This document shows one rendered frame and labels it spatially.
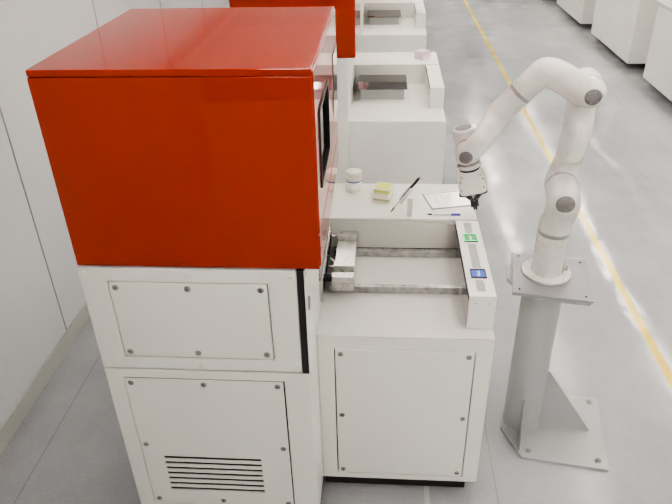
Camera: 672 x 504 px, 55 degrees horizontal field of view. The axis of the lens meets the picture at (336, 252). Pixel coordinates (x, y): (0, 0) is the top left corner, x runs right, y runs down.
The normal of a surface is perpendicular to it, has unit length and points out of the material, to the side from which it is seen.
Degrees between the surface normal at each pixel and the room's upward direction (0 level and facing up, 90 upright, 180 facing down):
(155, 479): 90
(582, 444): 0
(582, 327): 0
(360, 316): 0
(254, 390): 90
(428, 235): 90
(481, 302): 90
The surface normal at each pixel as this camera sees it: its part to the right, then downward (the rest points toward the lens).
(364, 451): -0.07, 0.52
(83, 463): -0.03, -0.86
